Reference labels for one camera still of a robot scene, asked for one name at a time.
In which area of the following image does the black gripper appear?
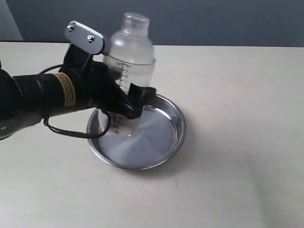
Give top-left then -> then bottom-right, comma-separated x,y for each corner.
71,60 -> 157,119

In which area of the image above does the clear plastic shaker bottle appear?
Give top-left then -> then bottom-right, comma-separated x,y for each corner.
99,12 -> 156,138

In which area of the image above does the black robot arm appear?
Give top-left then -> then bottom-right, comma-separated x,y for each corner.
0,62 -> 156,139

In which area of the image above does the round stainless steel plate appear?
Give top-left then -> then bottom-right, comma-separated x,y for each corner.
88,94 -> 187,171

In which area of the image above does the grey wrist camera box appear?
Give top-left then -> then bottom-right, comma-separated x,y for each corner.
64,21 -> 105,55

